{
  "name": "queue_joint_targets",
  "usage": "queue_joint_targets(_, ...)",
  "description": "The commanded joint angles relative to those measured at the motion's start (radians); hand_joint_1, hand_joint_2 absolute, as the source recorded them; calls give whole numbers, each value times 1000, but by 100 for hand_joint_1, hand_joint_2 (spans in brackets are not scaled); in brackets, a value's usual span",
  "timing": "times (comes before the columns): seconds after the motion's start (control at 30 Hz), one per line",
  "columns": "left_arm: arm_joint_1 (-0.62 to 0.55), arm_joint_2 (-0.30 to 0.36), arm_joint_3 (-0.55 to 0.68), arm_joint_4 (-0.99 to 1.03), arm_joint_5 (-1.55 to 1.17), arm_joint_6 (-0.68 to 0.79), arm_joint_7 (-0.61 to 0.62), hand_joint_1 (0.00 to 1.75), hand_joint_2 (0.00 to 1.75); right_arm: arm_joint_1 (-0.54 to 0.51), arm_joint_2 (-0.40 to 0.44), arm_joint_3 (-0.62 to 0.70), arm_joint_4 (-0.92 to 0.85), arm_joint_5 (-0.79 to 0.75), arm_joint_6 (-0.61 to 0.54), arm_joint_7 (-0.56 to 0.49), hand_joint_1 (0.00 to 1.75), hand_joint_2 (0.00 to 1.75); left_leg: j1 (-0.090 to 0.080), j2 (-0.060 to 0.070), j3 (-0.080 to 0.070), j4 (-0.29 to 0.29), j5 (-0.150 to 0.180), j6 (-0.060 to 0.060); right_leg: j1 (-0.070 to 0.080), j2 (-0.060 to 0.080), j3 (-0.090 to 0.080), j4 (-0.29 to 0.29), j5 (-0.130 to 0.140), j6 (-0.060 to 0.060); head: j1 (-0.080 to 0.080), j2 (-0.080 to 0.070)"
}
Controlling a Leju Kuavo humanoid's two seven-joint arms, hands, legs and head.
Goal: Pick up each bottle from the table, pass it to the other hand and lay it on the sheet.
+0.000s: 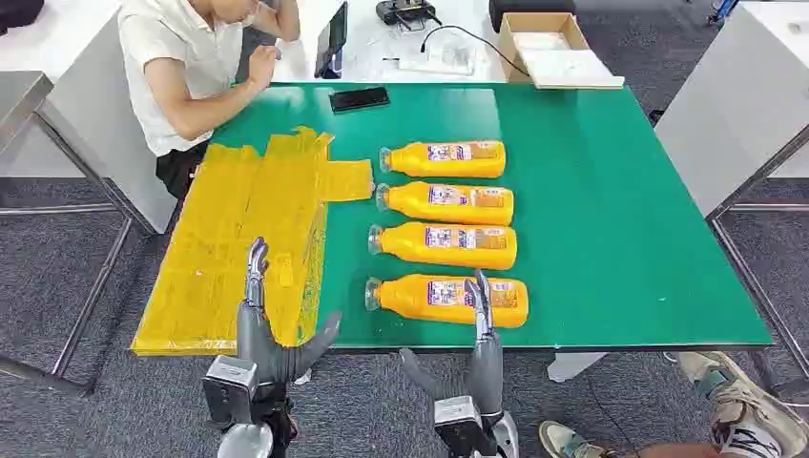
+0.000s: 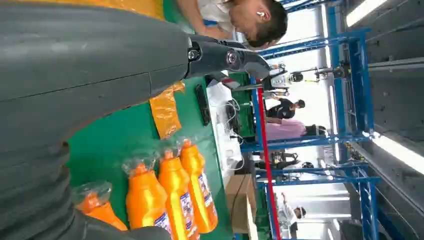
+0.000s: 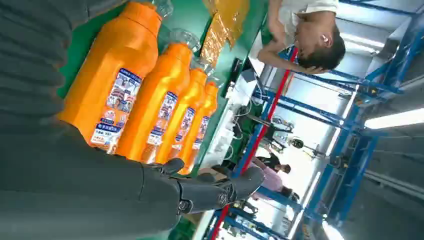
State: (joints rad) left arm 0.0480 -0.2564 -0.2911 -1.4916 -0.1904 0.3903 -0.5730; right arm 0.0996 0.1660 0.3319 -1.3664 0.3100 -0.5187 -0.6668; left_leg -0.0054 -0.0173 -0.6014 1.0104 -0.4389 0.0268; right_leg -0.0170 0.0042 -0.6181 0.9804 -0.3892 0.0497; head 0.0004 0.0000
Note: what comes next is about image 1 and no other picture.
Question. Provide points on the white foam board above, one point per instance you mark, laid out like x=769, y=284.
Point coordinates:
x=569, y=69

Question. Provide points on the white table with steel frame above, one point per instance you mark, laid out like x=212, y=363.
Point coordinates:
x=739, y=95

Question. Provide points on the black stool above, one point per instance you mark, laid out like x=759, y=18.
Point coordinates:
x=531, y=6

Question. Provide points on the dark standing tablet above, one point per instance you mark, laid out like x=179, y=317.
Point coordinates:
x=332, y=38

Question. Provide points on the black smartphone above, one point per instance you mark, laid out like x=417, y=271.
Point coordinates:
x=359, y=99

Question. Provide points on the white table leg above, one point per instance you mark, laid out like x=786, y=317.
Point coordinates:
x=572, y=366
x=303, y=378

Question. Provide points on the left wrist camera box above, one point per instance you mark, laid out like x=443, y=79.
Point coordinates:
x=229, y=389

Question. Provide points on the person's pale sneaker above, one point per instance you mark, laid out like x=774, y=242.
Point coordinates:
x=566, y=442
x=752, y=411

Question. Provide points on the green table mat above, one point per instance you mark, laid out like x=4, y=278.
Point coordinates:
x=600, y=221

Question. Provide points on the person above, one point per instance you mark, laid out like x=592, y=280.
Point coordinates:
x=177, y=63

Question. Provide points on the black remote controller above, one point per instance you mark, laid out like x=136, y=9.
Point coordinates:
x=404, y=11

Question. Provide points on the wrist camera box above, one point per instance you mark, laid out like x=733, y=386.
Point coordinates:
x=229, y=389
x=461, y=423

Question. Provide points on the blue object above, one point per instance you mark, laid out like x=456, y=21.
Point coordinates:
x=722, y=9

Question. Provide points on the orange drink bottle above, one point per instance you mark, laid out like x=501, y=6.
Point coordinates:
x=417, y=163
x=407, y=246
x=411, y=203
x=411, y=302

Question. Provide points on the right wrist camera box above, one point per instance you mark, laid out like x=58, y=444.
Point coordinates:
x=461, y=423

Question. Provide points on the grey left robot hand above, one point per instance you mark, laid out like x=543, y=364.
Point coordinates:
x=259, y=347

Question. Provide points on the black bag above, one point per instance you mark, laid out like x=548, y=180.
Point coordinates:
x=19, y=12

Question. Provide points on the white power strip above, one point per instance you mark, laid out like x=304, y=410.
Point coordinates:
x=436, y=65

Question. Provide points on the yellow plastic sheet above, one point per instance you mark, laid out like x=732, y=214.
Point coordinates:
x=221, y=253

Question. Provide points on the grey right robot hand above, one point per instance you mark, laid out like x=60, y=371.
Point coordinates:
x=487, y=379

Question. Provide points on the cardboard box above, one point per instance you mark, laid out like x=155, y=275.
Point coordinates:
x=509, y=44

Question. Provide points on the white side table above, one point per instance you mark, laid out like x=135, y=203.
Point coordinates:
x=82, y=69

